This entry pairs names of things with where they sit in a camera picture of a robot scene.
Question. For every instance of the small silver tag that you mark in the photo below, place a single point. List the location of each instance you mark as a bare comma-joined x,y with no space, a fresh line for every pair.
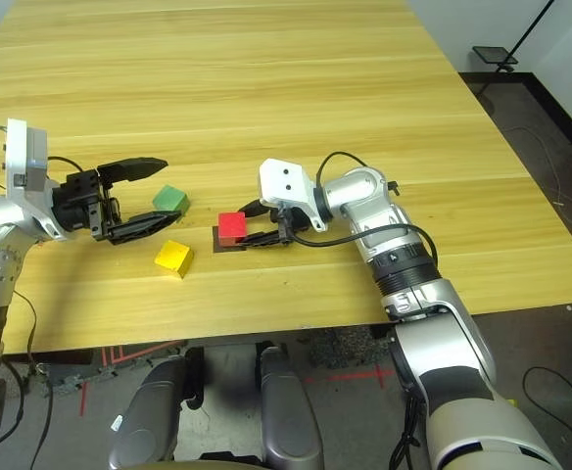
117,423

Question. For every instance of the robot's grey leg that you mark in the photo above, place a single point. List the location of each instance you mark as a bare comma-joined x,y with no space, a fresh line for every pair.
291,416
144,416

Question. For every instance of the robot's silver right arm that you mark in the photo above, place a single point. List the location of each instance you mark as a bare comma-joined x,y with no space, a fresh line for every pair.
389,230

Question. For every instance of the black stand with plate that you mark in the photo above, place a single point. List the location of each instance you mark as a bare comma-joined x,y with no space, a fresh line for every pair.
494,54

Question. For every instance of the red wooden block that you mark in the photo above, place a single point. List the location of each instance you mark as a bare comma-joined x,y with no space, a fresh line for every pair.
231,226

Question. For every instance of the robot's grey right leg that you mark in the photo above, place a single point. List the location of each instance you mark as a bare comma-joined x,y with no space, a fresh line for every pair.
291,416

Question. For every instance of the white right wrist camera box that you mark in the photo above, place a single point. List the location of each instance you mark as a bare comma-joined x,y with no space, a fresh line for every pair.
283,183

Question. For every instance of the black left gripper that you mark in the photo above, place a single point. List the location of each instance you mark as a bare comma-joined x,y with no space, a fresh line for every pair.
78,201

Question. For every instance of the robot's grey left leg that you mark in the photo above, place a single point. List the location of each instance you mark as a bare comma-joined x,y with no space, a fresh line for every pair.
144,416

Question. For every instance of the green wooden block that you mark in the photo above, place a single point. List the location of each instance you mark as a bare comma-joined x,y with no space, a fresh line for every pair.
168,197

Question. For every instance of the black square pad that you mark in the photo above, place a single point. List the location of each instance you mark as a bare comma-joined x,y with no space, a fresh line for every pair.
215,240

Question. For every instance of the yellow wooden block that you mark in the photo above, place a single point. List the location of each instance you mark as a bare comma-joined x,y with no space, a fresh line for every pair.
172,254

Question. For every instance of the tan robot torso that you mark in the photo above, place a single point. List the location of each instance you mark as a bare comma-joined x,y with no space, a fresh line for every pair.
207,465

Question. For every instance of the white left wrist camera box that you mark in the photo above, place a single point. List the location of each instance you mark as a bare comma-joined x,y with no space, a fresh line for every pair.
21,156

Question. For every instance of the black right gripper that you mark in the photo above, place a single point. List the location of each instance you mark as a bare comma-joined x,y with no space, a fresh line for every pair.
293,220

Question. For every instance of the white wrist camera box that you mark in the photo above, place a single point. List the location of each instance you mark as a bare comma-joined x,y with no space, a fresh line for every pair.
283,183
21,156

